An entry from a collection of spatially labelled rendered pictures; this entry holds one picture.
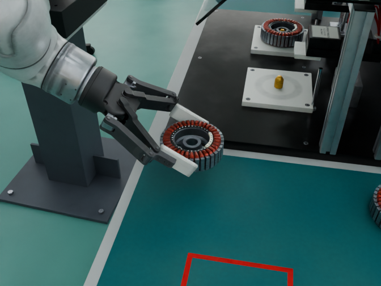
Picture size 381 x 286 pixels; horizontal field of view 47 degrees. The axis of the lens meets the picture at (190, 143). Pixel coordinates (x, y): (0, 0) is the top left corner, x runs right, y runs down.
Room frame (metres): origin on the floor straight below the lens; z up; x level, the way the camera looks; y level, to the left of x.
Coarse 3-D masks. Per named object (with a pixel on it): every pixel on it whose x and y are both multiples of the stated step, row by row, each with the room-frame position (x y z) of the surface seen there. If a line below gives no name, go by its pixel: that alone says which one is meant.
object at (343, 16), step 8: (296, 0) 1.10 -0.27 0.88; (304, 0) 1.08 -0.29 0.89; (296, 8) 1.05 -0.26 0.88; (304, 8) 1.04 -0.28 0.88; (312, 8) 1.04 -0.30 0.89; (320, 8) 1.04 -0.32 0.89; (328, 8) 1.03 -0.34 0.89; (336, 8) 1.03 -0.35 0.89; (344, 8) 1.03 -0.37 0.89; (344, 16) 1.03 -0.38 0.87; (344, 24) 1.03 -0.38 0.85
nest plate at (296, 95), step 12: (252, 72) 0.91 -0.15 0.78; (264, 72) 0.91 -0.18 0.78; (276, 72) 0.91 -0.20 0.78; (288, 72) 0.91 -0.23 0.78; (300, 72) 0.91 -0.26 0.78; (252, 84) 0.86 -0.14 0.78; (264, 84) 0.86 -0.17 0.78; (288, 84) 0.86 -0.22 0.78; (300, 84) 0.86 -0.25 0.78; (252, 96) 0.81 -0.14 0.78; (264, 96) 0.81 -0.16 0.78; (276, 96) 0.81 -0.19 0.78; (288, 96) 0.81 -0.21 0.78; (300, 96) 0.81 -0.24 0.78; (276, 108) 0.77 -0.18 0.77; (288, 108) 0.77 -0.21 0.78; (300, 108) 0.77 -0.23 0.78; (312, 108) 0.76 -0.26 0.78
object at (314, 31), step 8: (312, 32) 0.83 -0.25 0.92; (320, 32) 0.83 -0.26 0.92; (328, 32) 0.83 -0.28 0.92; (336, 32) 0.83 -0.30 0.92; (312, 40) 0.81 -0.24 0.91; (320, 40) 0.80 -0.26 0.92; (328, 40) 0.80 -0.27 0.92; (336, 40) 0.80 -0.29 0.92; (368, 40) 0.84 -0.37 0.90; (296, 48) 0.84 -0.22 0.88; (304, 48) 0.84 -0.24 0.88; (312, 48) 0.81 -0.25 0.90; (320, 48) 0.80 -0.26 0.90; (328, 48) 0.80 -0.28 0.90; (336, 48) 0.80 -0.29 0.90; (368, 48) 0.81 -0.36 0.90; (296, 56) 0.81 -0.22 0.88; (304, 56) 0.81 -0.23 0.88; (312, 56) 0.80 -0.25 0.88; (320, 56) 0.80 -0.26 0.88; (328, 56) 0.80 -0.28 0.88; (336, 56) 0.79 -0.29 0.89; (368, 56) 0.78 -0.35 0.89; (376, 56) 0.78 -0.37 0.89
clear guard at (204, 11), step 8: (208, 0) 0.75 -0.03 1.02; (216, 0) 0.70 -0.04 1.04; (224, 0) 0.67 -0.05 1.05; (312, 0) 0.65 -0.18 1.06; (320, 0) 0.64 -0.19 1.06; (328, 0) 0.64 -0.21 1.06; (336, 0) 0.64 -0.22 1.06; (344, 0) 0.64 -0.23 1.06; (352, 0) 0.64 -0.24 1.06; (360, 0) 0.63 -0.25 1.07; (368, 0) 0.63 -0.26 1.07; (208, 8) 0.70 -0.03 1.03; (216, 8) 0.67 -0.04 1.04; (200, 16) 0.69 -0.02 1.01
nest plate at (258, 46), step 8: (256, 32) 1.12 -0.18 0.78; (304, 32) 1.12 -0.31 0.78; (256, 40) 1.08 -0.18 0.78; (304, 40) 1.08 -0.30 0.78; (256, 48) 1.03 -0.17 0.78; (264, 48) 1.03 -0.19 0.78; (272, 48) 1.03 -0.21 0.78; (280, 48) 1.03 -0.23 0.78; (288, 48) 1.03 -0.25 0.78; (288, 56) 1.01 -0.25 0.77
